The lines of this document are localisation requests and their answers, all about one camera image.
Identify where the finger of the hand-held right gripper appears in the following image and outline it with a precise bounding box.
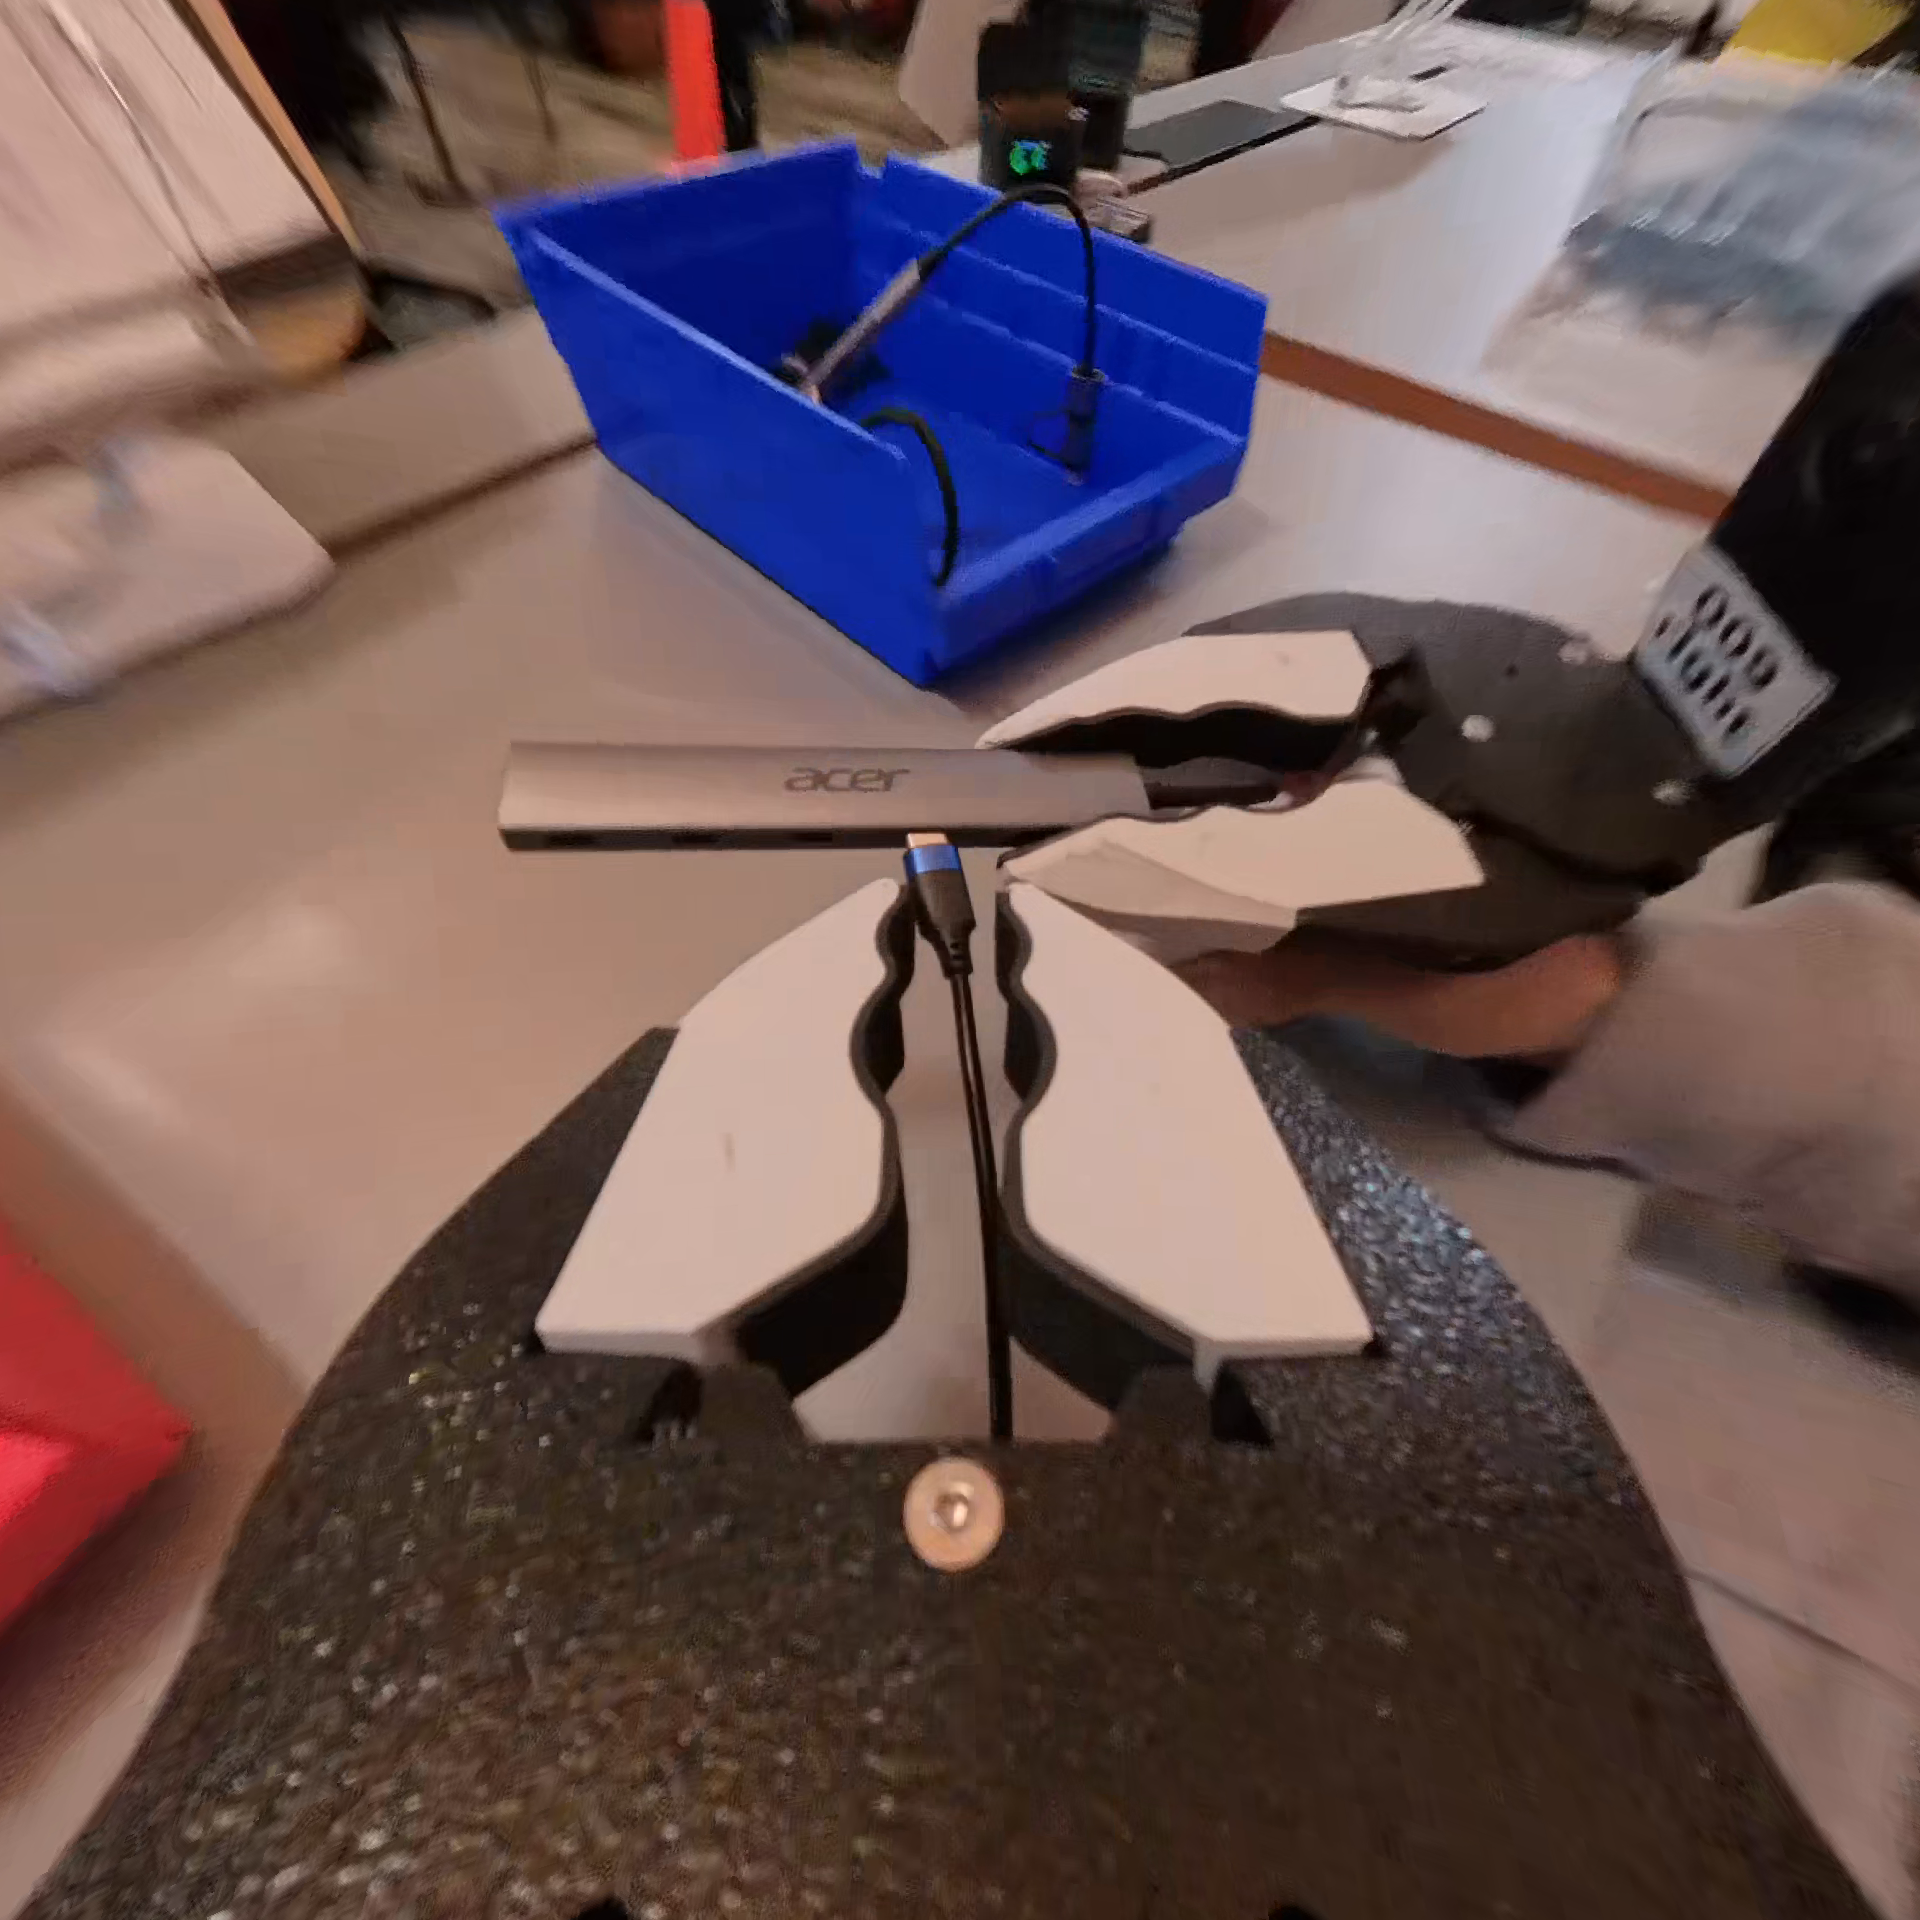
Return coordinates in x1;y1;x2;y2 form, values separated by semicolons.
996;770;1493;961
976;625;1382;762

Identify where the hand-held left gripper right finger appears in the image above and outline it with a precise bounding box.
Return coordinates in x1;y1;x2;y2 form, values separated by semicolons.
996;880;1382;1415

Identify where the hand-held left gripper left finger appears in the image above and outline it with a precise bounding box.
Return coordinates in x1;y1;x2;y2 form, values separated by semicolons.
534;876;913;1403

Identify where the black cable with blue plug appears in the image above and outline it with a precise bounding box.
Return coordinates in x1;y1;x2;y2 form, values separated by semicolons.
904;824;1018;1448

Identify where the grey USB hub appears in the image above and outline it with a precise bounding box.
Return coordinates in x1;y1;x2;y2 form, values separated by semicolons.
496;739;1313;853

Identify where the person's right forearm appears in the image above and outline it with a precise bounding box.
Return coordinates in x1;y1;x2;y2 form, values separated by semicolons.
1501;880;1920;1310

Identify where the person's right hand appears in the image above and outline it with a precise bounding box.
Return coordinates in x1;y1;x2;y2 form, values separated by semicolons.
1180;928;1628;1069

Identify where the clear plastic bag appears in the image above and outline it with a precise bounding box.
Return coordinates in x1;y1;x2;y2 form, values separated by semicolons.
1490;48;1920;396

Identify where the blue plastic bin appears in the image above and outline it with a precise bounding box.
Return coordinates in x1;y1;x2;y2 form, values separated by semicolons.
496;136;1272;689

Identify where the black device with display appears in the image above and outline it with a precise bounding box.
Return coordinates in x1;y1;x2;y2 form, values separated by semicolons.
976;0;1132;193

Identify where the clear plastic sleeve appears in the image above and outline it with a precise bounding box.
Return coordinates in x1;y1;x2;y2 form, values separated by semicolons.
1282;20;1493;144

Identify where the red plastic bin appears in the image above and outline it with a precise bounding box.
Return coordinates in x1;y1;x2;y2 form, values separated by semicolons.
0;1215;192;1635

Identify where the yellow item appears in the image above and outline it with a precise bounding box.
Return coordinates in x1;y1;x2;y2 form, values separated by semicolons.
1717;0;1920;63

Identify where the orange cone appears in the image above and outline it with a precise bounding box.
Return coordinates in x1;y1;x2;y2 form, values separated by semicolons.
667;0;722;157

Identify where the short black cable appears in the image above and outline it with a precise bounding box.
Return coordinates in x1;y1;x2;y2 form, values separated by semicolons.
859;402;970;594

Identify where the black adapter cable grey plug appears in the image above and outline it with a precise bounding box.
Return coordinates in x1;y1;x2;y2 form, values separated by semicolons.
780;181;1116;479

